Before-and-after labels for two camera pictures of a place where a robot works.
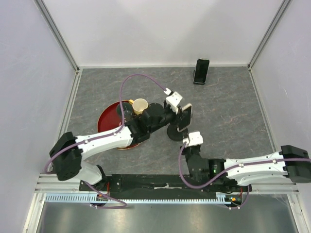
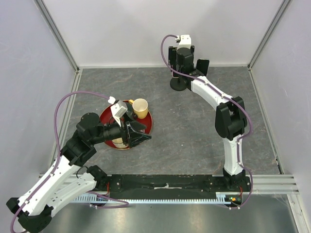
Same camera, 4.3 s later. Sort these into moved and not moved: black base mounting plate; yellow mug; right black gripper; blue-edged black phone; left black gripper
Moved: right black gripper; left black gripper
Not moved: yellow mug; blue-edged black phone; black base mounting plate
